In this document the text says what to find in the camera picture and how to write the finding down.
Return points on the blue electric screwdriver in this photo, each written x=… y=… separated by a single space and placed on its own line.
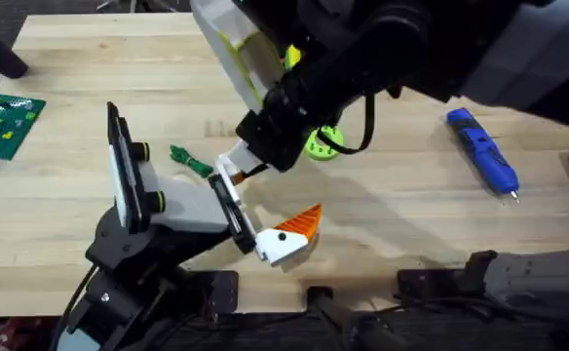
x=481 y=151

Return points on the black cylindrical tool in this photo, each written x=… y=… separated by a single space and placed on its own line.
x=2 y=61

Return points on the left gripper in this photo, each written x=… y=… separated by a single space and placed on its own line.
x=187 y=205

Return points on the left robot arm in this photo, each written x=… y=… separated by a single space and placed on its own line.
x=94 y=317

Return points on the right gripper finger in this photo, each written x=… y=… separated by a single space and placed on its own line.
x=250 y=157

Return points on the green board with toy blocks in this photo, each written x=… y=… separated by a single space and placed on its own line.
x=7 y=122

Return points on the black rail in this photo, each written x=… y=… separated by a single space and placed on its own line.
x=265 y=336

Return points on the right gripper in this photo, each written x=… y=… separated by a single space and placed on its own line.
x=362 y=49

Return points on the green disc with holes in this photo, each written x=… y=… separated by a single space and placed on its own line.
x=321 y=148

